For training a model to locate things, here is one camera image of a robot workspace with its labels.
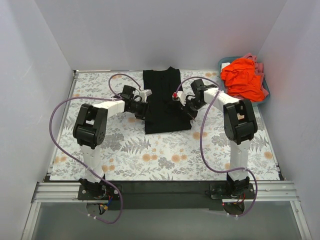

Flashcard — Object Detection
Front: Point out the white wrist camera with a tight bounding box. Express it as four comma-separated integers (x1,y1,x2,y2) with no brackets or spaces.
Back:
172,91,187,106
139,89,152,103

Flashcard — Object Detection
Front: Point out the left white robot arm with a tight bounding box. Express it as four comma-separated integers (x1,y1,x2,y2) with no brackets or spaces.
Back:
73,85,152,200

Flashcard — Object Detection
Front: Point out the black t-shirt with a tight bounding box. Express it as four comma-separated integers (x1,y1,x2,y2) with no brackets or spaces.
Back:
142,67,192,135

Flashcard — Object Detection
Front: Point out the aluminium mounting rail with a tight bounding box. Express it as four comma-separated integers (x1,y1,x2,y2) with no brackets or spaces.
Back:
32,180,299,203

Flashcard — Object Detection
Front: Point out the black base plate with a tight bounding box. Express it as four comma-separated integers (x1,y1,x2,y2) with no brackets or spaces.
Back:
77,179,255,211

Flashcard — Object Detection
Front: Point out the teal plastic laundry basket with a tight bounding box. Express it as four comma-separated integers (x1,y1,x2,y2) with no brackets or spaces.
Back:
217,56,271,108

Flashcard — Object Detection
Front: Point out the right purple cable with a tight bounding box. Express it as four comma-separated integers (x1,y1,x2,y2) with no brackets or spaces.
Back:
174,76,258,218

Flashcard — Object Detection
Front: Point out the orange t-shirt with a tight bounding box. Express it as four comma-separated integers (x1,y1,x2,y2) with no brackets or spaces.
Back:
220,57,266,102

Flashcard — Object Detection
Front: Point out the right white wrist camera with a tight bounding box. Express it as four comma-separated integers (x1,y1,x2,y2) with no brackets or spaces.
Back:
172,91,187,106

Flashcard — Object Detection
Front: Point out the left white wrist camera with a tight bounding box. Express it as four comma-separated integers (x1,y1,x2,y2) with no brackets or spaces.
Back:
139,89,152,103

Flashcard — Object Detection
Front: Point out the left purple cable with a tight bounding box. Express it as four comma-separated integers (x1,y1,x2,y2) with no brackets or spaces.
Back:
48,73,148,224

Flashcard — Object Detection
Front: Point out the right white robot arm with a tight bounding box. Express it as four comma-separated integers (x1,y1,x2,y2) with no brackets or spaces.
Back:
172,77,258,199

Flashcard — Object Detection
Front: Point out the purple cable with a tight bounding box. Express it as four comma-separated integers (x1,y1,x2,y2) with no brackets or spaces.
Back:
48,73,148,224
174,76,258,218

